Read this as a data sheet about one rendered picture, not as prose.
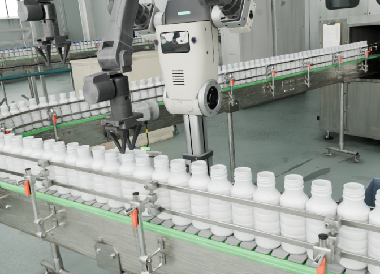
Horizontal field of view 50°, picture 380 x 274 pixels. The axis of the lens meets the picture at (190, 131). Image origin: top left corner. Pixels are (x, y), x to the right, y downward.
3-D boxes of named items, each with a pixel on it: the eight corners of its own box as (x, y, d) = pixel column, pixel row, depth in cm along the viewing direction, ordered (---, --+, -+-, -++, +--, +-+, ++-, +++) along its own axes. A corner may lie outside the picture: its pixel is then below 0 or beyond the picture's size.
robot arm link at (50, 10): (57, 1, 138) (47, 3, 141) (40, 0, 132) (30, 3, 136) (61, 22, 140) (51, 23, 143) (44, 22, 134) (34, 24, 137)
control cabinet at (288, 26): (287, 90, 831) (284, -8, 782) (307, 92, 791) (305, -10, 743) (259, 98, 785) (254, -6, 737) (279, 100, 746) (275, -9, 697)
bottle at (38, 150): (58, 183, 140) (50, 137, 136) (45, 190, 135) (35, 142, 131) (45, 181, 143) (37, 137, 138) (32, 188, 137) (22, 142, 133)
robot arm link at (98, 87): (131, 49, 103) (107, 51, 108) (96, 53, 93) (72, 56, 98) (137, 95, 105) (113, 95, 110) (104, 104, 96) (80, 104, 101)
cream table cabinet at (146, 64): (152, 130, 612) (142, 51, 582) (175, 137, 563) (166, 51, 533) (83, 148, 551) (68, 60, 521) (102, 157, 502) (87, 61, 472)
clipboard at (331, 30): (323, 51, 462) (323, 22, 454) (341, 51, 444) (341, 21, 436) (320, 52, 460) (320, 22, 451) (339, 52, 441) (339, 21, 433)
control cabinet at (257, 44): (256, 98, 781) (250, -6, 732) (275, 100, 741) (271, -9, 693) (224, 106, 735) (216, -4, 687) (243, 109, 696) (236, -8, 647)
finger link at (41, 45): (37, 67, 140) (32, 39, 138) (54, 64, 146) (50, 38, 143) (49, 66, 136) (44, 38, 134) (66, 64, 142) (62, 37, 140)
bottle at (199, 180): (219, 220, 103) (214, 159, 99) (212, 231, 98) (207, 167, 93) (196, 218, 105) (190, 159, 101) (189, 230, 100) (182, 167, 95)
